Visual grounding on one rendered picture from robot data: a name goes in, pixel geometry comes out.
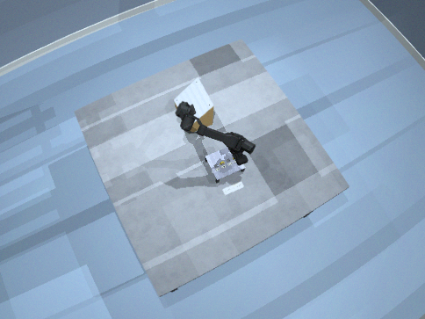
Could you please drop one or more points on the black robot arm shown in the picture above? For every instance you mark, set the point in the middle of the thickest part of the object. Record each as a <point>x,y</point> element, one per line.
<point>231,140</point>

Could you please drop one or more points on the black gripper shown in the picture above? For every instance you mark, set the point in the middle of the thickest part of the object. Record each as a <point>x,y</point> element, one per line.
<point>238,156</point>

